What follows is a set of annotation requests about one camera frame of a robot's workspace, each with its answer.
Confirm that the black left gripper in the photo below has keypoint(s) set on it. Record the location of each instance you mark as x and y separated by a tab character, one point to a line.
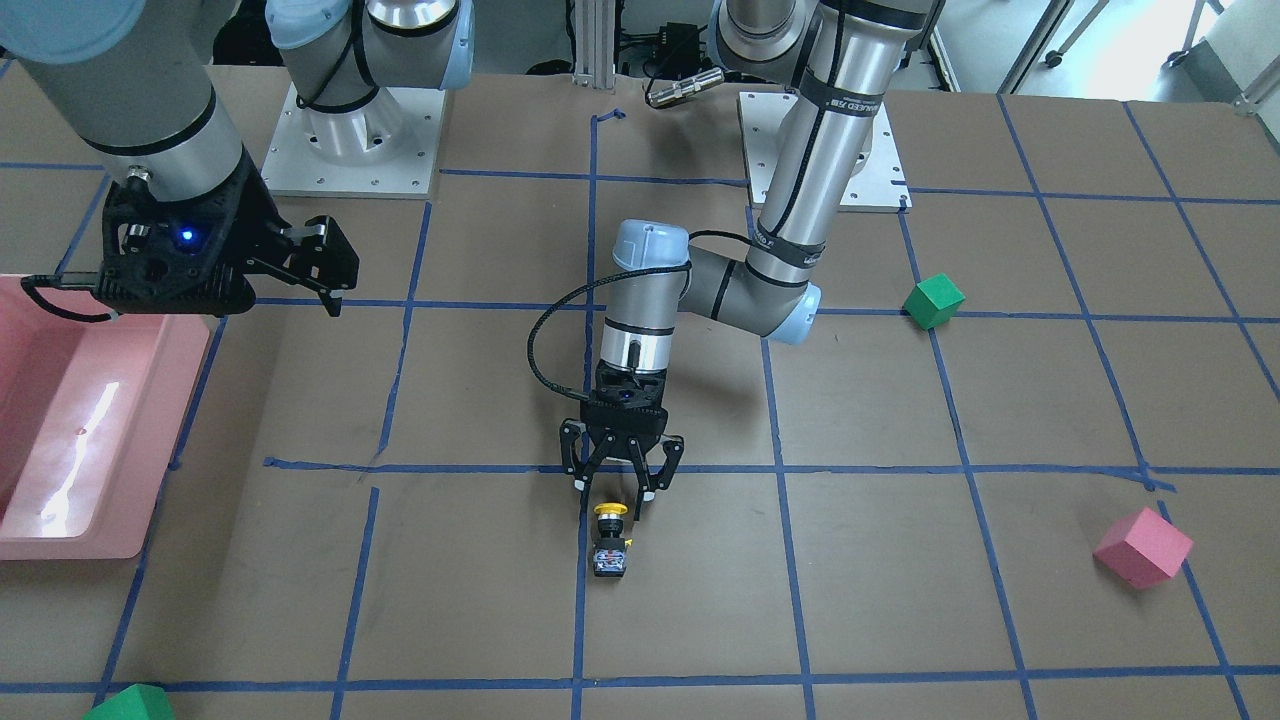
622	441

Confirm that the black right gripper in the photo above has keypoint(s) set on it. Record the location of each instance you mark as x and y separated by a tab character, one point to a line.
258	226

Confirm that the yellow push button switch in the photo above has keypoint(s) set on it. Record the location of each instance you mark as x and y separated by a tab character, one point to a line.
610	551

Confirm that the pink plastic bin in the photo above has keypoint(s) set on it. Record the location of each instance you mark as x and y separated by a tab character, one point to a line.
90	414

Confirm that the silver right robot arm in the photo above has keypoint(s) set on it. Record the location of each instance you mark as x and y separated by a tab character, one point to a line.
126	78

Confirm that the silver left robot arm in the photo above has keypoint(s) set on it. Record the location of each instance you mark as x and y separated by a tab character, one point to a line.
836	60

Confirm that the green cube far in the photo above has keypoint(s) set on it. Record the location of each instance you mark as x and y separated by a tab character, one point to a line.
933	301

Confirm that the green cube near bin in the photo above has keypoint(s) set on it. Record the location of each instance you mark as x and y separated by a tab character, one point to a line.
136	702

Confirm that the pink cube far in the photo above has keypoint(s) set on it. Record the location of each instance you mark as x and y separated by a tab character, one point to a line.
1144	549

